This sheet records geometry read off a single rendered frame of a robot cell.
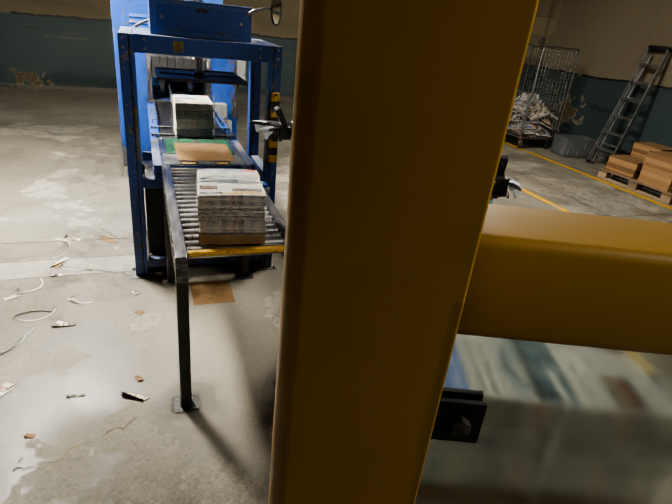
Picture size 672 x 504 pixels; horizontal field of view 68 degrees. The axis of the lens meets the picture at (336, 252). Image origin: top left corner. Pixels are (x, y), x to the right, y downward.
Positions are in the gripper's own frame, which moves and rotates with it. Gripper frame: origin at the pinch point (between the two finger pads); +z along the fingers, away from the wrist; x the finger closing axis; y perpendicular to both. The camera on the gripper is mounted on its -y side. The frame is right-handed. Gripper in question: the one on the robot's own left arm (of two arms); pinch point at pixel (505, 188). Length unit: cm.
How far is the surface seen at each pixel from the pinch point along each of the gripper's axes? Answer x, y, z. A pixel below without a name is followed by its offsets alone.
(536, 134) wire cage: -207, 129, -740
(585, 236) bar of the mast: 31, -46, 158
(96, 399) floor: 180, 100, 14
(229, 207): 110, 11, -8
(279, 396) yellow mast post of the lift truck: 47, -38, 162
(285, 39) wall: 271, -38, -898
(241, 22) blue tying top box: 137, -61, -143
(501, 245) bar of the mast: 35, -46, 160
